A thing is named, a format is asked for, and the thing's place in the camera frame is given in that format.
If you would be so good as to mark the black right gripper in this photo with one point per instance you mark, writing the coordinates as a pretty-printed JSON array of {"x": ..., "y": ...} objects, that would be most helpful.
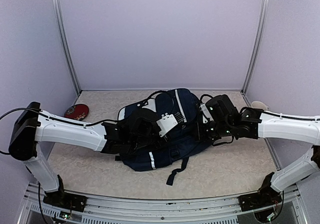
[{"x": 202, "y": 136}]

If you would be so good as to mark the navy blue student backpack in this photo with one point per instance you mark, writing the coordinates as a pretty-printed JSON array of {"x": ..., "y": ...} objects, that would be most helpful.
[{"x": 162, "y": 144}]

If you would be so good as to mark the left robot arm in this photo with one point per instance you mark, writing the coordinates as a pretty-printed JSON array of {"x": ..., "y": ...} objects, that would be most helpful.
[{"x": 36, "y": 125}]

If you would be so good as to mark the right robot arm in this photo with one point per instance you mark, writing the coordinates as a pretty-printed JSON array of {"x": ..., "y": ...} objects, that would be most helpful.
[{"x": 222, "y": 119}]

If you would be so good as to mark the floral ceramic mug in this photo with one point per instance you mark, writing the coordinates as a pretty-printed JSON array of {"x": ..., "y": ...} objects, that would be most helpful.
[{"x": 259, "y": 105}]

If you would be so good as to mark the red floral bowl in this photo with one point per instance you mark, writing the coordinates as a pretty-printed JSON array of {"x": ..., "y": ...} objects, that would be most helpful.
[{"x": 77, "y": 112}]

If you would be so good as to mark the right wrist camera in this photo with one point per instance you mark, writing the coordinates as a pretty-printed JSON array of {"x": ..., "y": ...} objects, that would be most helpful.
[{"x": 206, "y": 117}]

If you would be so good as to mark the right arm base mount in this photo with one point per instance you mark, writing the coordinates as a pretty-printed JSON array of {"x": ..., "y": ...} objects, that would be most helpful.
[{"x": 265, "y": 196}]

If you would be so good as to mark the aluminium corner post right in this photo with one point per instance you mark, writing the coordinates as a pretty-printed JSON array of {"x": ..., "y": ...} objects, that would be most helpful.
[{"x": 256, "y": 46}]

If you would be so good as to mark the aluminium corner post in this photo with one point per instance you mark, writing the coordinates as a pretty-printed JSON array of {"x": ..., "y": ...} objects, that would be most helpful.
[
  {"x": 65, "y": 46},
  {"x": 256, "y": 46}
]

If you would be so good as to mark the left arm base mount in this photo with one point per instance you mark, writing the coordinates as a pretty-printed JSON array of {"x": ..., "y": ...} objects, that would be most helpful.
[{"x": 65, "y": 200}]

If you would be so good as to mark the aluminium front rail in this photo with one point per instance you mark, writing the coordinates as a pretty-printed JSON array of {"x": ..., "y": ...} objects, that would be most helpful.
[{"x": 111, "y": 210}]

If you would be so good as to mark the aluminium corner post left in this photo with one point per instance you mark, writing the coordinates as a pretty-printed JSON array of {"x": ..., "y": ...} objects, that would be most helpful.
[{"x": 65, "y": 46}]

